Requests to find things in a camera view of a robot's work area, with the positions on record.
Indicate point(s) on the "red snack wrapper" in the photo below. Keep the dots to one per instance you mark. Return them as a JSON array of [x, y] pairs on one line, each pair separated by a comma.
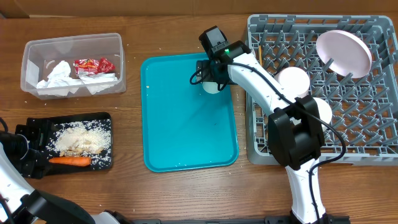
[[91, 66]]

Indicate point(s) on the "orange carrot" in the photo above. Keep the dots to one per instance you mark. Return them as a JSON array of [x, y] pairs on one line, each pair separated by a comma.
[[71, 161]]

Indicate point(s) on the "wooden chopstick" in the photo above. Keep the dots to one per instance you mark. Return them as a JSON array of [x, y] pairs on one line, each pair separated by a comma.
[[259, 52]]

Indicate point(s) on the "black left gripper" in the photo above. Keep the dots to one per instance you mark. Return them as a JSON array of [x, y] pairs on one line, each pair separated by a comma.
[[37, 129]]

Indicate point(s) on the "grey dishwasher rack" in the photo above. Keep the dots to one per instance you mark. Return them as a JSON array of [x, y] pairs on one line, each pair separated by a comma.
[[364, 109]]

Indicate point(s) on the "cream bowl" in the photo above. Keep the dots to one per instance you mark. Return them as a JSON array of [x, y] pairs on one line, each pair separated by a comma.
[[324, 110]]

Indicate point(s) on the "pink bowl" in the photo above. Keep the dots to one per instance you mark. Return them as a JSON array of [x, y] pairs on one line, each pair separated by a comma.
[[295, 80]]

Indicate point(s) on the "black tray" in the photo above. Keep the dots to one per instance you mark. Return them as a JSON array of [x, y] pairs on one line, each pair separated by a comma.
[[77, 169]]

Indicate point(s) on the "white cup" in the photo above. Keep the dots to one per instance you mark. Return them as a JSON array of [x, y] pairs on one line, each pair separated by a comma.
[[210, 87]]

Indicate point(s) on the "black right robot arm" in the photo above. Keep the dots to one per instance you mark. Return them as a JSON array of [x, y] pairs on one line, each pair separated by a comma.
[[295, 126]]

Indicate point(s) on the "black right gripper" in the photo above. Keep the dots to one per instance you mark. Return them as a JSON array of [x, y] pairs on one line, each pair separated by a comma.
[[211, 72]]

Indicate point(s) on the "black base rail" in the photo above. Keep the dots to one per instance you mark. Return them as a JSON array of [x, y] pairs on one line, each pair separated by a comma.
[[267, 220]]

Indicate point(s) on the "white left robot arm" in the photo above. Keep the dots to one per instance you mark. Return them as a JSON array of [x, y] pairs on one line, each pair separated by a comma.
[[21, 203]]

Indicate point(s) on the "teal serving tray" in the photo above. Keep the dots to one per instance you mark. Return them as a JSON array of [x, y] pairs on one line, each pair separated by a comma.
[[183, 126]]

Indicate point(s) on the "white plate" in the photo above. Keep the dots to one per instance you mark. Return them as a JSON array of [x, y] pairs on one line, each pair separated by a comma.
[[348, 52]]

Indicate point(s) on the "clear plastic bin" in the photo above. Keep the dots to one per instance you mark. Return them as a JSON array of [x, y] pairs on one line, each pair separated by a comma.
[[41, 56]]

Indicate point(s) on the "white napkin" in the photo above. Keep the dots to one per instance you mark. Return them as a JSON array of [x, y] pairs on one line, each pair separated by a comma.
[[60, 83]]

